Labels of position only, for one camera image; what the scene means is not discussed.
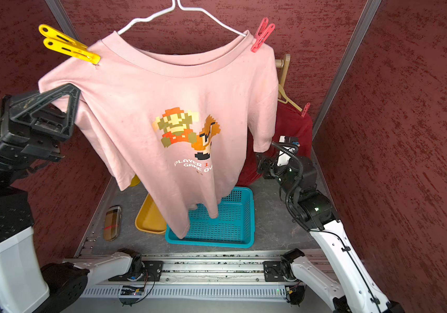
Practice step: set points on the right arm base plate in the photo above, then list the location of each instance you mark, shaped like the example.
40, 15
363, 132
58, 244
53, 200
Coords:
278, 272

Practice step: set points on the plaid pencil case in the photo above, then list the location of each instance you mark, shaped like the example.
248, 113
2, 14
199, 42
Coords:
112, 223

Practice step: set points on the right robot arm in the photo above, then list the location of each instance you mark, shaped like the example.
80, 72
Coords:
353, 290

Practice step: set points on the aluminium mounting rail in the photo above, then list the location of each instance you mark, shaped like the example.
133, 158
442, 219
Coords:
194, 276

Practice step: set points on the wooden clothes rack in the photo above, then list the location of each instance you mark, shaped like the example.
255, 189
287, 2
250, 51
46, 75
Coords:
283, 66

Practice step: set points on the yellow plastic tray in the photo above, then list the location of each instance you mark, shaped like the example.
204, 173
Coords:
149, 218

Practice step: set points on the teal plastic basket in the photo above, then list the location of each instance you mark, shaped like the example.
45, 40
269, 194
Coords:
233, 228

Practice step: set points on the yellow clothespin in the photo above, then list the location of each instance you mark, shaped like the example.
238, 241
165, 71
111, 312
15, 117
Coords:
61, 43

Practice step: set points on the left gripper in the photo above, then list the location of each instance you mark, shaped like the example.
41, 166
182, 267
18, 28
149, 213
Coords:
34, 122

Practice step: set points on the pink printed t-shirt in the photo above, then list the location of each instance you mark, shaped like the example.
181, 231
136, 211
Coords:
179, 123

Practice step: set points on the yellow pencil cup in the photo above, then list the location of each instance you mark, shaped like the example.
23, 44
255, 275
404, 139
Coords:
135, 181

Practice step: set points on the cream plastic hanger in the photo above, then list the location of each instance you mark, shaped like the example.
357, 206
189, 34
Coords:
290, 99

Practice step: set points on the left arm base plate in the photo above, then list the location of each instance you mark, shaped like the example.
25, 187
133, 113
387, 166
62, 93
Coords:
146, 271

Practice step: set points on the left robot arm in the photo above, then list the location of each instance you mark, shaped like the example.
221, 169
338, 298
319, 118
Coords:
22, 286

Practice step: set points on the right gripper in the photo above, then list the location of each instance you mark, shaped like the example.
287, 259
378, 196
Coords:
271, 163

